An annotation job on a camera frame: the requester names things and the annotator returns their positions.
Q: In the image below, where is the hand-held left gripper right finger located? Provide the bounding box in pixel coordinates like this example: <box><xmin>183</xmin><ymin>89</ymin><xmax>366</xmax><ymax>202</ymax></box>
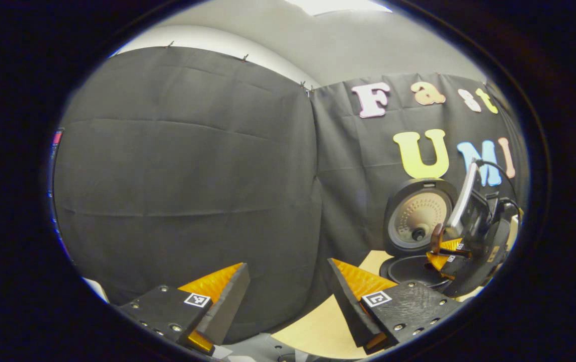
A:
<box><xmin>326</xmin><ymin>258</ymin><xmax>464</xmax><ymax>355</ymax></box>

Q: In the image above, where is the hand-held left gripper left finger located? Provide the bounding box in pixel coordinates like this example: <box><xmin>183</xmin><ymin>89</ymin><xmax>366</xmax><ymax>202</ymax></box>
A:
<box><xmin>117</xmin><ymin>262</ymin><xmax>252</xmax><ymax>356</ymax></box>

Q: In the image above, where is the brown wooden spoon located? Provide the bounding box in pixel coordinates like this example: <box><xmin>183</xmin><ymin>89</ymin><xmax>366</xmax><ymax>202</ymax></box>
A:
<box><xmin>430</xmin><ymin>224</ymin><xmax>472</xmax><ymax>280</ymax></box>

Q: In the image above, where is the dark grey rice cooker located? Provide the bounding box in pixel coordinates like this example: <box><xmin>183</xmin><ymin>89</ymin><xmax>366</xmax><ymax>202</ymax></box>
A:
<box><xmin>379</xmin><ymin>177</ymin><xmax>469</xmax><ymax>290</ymax></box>

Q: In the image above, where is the black backdrop cloth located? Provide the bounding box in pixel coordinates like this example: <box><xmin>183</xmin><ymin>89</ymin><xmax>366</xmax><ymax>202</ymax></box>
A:
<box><xmin>52</xmin><ymin>46</ymin><xmax>527</xmax><ymax>342</ymax></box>

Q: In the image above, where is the large ceiling light panel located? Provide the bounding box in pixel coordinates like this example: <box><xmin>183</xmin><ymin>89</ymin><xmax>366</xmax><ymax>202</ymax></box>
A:
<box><xmin>285</xmin><ymin>0</ymin><xmax>391</xmax><ymax>16</ymax></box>

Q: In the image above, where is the black cable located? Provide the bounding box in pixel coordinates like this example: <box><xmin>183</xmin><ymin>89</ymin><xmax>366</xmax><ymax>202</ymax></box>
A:
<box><xmin>474</xmin><ymin>158</ymin><xmax>520</xmax><ymax>212</ymax></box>

